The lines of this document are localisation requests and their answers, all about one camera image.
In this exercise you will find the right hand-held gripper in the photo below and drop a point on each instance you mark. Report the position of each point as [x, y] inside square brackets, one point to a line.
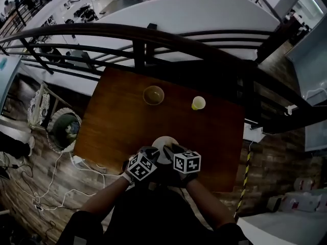
[187, 162]

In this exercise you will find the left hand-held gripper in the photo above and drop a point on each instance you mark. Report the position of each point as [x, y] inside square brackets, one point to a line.
[141, 167]

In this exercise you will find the white round plate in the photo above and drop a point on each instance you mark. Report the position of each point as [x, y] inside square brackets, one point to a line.
[159, 143]

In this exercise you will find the person's right forearm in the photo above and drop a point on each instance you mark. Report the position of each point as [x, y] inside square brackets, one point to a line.
[207, 203]

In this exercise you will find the person's left forearm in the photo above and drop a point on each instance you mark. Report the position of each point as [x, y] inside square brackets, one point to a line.
[107, 195]

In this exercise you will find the person's right hand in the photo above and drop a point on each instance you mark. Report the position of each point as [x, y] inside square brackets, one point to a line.
[187, 180]

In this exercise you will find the white wristband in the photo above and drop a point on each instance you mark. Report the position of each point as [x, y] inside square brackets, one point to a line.
[127, 177]

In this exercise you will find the person's black clothing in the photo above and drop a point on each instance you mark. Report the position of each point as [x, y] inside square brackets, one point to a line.
[158, 218]

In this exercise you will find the yellow paper cup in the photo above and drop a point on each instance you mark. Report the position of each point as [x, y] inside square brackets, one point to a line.
[198, 102]

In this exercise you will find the brown ceramic bowl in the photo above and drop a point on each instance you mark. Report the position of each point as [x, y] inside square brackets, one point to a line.
[153, 95]

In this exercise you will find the white power strip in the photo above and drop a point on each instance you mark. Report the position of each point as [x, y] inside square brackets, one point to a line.
[78, 159]

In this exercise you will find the yellow black striped tape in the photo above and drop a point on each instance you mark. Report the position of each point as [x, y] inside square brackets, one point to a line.
[244, 182]

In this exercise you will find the white base board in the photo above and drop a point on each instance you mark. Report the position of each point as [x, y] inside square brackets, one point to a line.
[253, 133]

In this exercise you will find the white ribbed trash bin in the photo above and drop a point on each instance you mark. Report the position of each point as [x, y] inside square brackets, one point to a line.
[64, 131]

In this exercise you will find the small grey bin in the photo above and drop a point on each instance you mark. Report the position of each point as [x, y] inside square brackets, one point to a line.
[275, 203]

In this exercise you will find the white chair with patterned cushion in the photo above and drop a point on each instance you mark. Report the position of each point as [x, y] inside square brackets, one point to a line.
[37, 108]

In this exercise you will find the small white device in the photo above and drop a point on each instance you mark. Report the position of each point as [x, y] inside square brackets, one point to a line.
[291, 109]

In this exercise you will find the small black box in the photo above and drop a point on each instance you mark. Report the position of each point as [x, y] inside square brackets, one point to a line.
[152, 26]

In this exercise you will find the white desk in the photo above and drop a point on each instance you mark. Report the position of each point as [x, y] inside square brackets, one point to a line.
[286, 228]

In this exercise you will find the white box with red label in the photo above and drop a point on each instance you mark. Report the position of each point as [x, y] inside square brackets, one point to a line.
[306, 201]
[306, 184]

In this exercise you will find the black curved metal railing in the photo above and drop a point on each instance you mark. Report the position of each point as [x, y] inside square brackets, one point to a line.
[102, 29]

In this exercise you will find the light blue table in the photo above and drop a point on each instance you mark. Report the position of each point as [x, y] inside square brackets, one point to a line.
[7, 80]

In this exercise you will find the frosted glass partition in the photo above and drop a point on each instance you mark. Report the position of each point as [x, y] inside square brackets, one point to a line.
[311, 60]

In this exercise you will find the black gallery railing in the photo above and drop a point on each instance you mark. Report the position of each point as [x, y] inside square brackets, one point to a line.
[23, 14]

